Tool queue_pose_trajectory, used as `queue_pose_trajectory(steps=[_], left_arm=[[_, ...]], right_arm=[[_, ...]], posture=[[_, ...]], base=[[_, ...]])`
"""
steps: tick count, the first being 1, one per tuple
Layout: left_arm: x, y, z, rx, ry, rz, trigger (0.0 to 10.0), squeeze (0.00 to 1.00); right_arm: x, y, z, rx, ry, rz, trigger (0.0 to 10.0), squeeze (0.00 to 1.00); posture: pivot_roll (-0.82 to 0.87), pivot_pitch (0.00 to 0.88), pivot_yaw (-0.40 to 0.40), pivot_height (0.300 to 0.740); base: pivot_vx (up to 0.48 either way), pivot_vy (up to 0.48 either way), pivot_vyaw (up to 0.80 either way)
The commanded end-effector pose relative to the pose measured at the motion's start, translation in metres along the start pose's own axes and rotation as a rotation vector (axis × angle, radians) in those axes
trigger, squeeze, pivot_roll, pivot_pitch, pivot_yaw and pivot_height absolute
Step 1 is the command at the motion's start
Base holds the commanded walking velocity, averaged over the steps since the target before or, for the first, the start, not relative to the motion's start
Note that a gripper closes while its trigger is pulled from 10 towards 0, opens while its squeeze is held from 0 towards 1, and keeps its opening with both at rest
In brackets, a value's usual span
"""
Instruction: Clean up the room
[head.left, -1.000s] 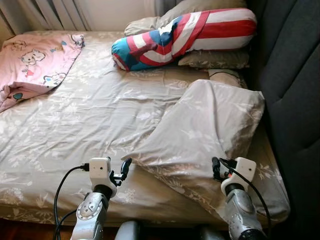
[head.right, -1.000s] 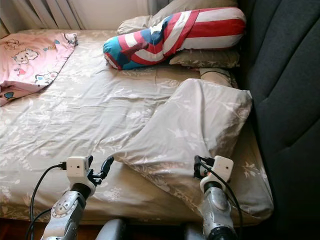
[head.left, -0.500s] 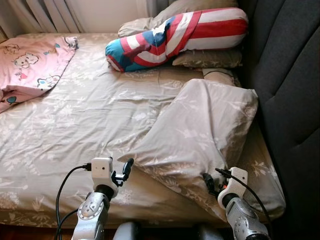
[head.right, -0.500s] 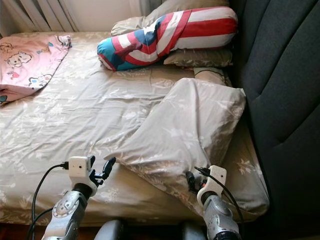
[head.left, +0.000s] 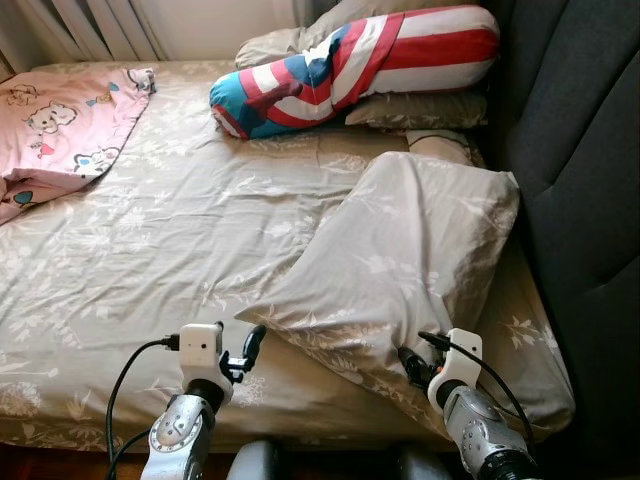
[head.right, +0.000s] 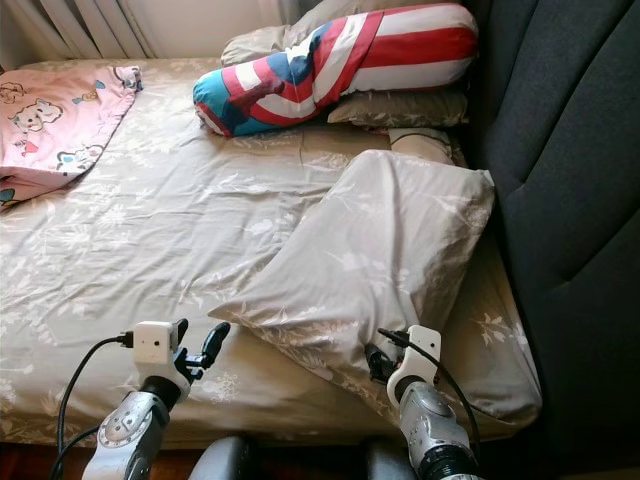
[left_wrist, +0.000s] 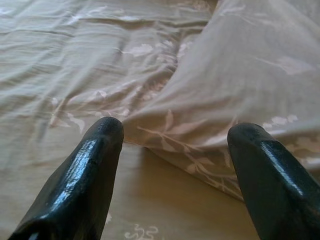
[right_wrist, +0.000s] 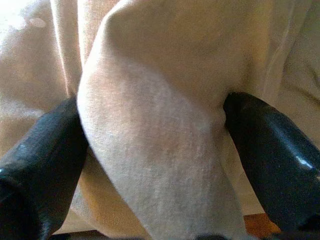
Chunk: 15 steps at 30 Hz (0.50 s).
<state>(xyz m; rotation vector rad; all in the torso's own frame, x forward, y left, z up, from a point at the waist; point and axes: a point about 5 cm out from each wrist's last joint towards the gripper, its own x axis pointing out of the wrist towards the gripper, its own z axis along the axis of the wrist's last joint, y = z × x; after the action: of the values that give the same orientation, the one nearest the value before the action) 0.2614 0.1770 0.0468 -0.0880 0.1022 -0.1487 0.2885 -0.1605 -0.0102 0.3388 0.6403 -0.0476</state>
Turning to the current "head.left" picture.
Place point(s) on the small beige cushion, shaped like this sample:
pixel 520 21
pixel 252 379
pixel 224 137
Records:
pixel 445 146

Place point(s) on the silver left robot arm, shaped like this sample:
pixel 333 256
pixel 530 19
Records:
pixel 180 440

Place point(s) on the bed with beige floral sheet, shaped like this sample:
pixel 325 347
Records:
pixel 200 250

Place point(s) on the large beige floral pillow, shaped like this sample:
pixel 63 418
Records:
pixel 400 250

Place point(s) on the dark grey upholstered headboard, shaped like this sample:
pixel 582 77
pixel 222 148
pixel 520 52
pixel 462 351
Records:
pixel 580 150

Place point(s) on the robot left leg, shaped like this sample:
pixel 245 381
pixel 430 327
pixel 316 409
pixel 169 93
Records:
pixel 255 462

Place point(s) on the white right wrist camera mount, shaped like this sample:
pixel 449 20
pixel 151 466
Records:
pixel 462 350

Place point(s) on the grey beige plump pillow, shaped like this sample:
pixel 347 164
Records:
pixel 270 45

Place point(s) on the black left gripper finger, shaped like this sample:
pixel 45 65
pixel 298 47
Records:
pixel 254 346

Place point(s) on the flat beige floral pillow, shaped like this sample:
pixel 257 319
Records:
pixel 420 112

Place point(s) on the pink cartoon blanket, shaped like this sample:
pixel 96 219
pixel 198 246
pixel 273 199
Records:
pixel 60 130

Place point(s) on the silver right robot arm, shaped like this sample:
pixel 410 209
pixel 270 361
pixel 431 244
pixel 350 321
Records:
pixel 480 435

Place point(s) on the red white blue striped bolster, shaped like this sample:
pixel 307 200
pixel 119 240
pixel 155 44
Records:
pixel 350 70

